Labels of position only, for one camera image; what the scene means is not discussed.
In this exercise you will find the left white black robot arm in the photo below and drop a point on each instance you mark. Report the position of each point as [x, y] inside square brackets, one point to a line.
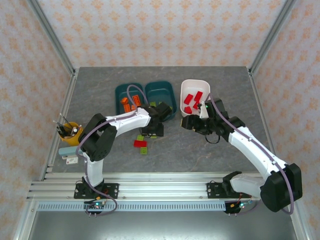
[130, 120]

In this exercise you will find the aluminium lower post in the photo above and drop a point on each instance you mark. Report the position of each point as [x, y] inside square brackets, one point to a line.
[23, 222]
[298, 222]

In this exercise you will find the black controller board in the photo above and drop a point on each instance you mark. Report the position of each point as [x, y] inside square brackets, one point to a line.
[240, 206]
[96, 206]

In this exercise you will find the aluminium side rail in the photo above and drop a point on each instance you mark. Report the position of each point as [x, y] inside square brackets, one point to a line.
[260, 105]
[68, 97]

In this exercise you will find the white marker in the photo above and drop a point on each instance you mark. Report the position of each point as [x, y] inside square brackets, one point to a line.
[74, 131]

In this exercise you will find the orange medium lego brick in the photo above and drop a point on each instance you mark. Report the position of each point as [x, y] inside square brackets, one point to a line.
[133, 107]

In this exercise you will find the wide aluminium base rail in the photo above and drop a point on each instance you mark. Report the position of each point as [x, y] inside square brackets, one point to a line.
[162, 186]

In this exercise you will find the small white box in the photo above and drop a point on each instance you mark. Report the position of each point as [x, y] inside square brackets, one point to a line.
[72, 161]

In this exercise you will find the aluminium corner post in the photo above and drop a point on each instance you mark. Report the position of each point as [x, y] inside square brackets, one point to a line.
[270, 37]
[53, 37]

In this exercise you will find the orange small lego brick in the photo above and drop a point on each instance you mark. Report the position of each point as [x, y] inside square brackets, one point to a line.
[124, 100]

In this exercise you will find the red long lego brick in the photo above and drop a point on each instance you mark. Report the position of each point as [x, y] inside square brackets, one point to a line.
[198, 96]
[188, 98]
[140, 143]

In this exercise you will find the orange long lego brick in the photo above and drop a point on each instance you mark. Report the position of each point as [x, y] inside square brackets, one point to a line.
[136, 99]
[127, 108]

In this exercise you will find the teal plastic container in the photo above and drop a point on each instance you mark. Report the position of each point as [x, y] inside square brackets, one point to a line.
[118, 100]
[160, 91]

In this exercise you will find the white plastic container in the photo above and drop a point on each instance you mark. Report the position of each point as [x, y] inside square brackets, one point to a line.
[195, 86]

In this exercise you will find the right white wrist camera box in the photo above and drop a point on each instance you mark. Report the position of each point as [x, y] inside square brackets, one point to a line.
[205, 111]

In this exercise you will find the yellow pen cup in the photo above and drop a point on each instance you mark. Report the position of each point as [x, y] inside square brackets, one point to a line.
[72, 140]

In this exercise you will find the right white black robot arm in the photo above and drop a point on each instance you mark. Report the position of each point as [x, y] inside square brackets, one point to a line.
[250, 145]

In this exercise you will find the black pen white tip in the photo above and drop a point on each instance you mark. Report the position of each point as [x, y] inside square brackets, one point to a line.
[59, 127]
[64, 122]

